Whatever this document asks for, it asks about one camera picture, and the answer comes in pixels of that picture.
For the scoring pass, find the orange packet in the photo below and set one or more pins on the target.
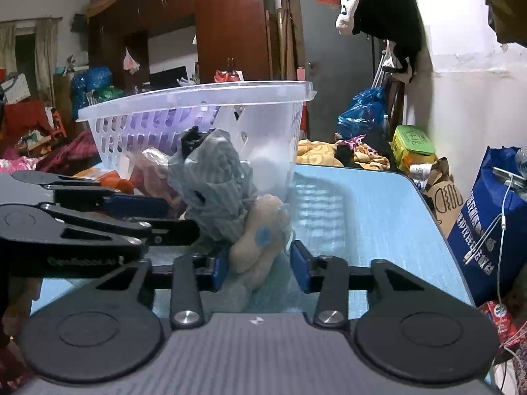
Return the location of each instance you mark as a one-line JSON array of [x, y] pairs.
[[115, 182]]

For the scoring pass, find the blue plastic bag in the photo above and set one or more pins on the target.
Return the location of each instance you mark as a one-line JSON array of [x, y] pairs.
[[364, 113]]

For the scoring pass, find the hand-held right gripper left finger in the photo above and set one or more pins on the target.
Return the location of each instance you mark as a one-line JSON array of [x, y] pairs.
[[221, 270]]

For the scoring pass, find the small black object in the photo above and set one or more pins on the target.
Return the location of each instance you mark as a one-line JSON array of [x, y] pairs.
[[191, 140]]

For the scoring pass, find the beige sock with blue spot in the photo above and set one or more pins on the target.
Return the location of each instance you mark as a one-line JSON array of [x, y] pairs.
[[257, 247]]

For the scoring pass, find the grey door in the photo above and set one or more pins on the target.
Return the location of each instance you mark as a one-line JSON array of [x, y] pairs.
[[329, 41]]

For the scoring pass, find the red plastic stool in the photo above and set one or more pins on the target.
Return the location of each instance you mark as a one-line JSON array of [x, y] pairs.
[[57, 125]]

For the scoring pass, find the metal crutch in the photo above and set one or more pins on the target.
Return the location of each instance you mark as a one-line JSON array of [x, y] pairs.
[[385, 63]]

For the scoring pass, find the green hanging cloth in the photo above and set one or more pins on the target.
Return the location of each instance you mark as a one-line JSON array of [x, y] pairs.
[[504, 4]]

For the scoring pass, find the pink floral blanket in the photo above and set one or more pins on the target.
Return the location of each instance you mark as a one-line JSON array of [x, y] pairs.
[[70, 150]]

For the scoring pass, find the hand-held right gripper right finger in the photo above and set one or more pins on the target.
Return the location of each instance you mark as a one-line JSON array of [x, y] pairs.
[[299, 270]]

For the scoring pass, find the green and yellow box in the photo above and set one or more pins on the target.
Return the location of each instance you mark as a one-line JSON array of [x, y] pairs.
[[413, 148]]

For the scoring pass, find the black screen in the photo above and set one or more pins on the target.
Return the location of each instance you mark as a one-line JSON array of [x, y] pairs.
[[166, 77]]

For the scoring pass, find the blue patterned bag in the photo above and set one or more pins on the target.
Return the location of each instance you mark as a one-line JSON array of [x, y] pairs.
[[92, 82]]

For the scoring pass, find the hanging pink plastic bag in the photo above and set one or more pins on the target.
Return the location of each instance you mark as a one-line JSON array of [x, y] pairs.
[[130, 59]]

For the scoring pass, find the red snack packet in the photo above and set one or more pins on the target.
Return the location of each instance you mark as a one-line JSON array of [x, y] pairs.
[[500, 323]]

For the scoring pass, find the brown paper bag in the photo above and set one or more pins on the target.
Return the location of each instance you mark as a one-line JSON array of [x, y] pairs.
[[442, 199]]

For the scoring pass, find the dark wooden wardrobe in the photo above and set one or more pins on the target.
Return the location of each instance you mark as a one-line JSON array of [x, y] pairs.
[[230, 20]]

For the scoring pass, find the white and black hanging garment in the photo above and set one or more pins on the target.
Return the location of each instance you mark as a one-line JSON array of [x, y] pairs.
[[383, 12]]

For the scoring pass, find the white plastic slotted basket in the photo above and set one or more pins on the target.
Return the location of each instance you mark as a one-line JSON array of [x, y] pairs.
[[271, 107]]

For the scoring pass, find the grey striped cloth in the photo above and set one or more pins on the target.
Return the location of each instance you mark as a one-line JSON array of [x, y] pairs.
[[218, 181]]

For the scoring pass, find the blue printed shopping bag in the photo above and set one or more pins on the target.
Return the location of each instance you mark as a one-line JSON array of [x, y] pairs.
[[481, 234]]

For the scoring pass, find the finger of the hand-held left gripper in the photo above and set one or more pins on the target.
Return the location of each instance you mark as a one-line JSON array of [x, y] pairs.
[[131, 206], [173, 233]]

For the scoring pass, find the purple cloth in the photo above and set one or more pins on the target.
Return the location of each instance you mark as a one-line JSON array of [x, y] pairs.
[[181, 121]]

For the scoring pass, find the yellow printed blanket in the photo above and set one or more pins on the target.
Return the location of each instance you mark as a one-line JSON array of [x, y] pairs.
[[319, 152]]

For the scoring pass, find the beige curtain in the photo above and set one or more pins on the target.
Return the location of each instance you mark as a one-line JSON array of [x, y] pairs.
[[43, 57]]

